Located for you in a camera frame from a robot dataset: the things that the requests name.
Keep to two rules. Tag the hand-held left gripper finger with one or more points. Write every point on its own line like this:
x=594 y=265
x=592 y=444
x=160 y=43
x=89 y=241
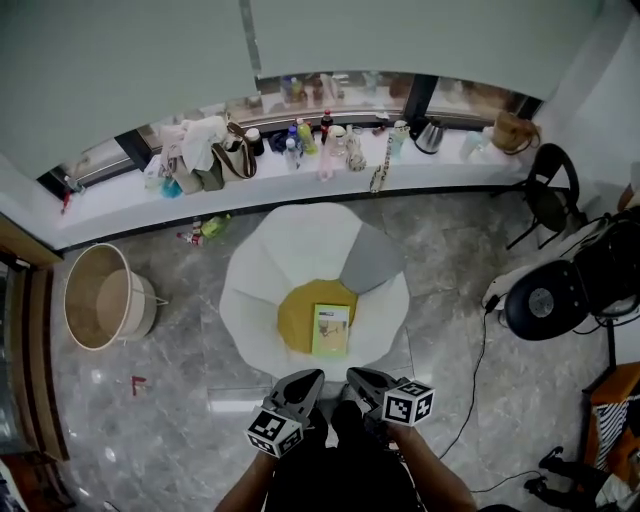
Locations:
x=315 y=381

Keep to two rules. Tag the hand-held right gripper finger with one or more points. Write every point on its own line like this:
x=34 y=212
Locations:
x=356 y=379

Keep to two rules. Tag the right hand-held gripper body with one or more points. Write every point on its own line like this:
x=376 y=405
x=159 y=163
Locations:
x=406 y=402

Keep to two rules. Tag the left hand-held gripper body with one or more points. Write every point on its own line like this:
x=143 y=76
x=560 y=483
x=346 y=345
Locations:
x=277 y=425

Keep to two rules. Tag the green book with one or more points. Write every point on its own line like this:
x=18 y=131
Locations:
x=330 y=332

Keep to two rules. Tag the white petal-shaped seat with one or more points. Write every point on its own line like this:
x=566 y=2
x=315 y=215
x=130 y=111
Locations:
x=260 y=305

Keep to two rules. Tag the person's left forearm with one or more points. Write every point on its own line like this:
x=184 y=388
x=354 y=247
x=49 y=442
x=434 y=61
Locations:
x=247 y=487

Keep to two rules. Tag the person's right forearm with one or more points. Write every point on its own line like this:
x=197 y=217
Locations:
x=432 y=472

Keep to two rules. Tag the person's black trousers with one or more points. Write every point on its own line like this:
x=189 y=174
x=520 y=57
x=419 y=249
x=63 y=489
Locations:
x=345 y=465

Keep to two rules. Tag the black swivel stool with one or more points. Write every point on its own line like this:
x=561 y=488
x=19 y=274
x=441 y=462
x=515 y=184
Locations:
x=542 y=302

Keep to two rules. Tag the black device on floor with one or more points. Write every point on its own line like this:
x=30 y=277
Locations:
x=570 y=475

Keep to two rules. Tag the green drink bottle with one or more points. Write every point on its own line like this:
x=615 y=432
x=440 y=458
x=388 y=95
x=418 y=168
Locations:
x=216 y=226

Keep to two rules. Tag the red label bottle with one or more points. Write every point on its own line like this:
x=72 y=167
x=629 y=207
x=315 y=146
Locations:
x=191 y=238

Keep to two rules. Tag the striped cloth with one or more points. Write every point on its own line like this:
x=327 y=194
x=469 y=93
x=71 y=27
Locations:
x=611 y=430

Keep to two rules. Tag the orange cabinet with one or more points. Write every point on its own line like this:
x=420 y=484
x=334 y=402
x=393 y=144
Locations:
x=617 y=385

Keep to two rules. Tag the round wooden basket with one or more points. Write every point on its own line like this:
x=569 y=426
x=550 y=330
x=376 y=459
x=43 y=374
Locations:
x=100 y=300

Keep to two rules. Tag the pink tall bottle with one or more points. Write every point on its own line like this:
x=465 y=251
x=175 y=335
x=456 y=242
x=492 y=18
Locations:
x=330 y=155

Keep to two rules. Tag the patterned fabric pouch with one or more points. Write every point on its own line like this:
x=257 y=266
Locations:
x=355 y=152

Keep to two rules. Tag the blue cap water bottle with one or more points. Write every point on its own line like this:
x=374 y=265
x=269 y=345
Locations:
x=293 y=152

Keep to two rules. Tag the beige tote bag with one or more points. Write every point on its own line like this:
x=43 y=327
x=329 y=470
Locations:
x=235 y=157

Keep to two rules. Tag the blue plastic bag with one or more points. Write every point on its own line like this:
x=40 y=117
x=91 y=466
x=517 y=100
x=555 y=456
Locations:
x=171 y=188

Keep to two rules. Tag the pale green tumbler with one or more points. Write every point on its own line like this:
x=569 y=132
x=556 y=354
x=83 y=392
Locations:
x=398 y=140

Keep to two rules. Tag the yellow-green bottle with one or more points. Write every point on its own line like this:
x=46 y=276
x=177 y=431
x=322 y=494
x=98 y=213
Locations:
x=306 y=137

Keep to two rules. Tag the dark brown jar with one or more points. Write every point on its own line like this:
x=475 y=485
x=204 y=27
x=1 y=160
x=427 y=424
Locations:
x=254 y=142

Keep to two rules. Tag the black metal chair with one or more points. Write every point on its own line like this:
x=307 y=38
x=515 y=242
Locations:
x=550 y=200

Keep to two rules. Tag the steel kettle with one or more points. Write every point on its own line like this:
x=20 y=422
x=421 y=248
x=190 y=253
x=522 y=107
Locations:
x=429 y=137

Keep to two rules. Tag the dark cola bottle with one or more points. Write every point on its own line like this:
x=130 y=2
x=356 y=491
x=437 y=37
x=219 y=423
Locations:
x=326 y=126

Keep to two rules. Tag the white cup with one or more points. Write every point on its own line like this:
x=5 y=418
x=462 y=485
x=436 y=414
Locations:
x=472 y=146

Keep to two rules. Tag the wooden cabinet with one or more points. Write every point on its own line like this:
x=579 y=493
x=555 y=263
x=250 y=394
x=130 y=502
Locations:
x=30 y=325

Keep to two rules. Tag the white crumpled cloth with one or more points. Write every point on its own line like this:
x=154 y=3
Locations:
x=202 y=137

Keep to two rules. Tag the woven wicker bag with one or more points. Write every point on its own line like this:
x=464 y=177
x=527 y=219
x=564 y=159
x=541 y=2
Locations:
x=515 y=132

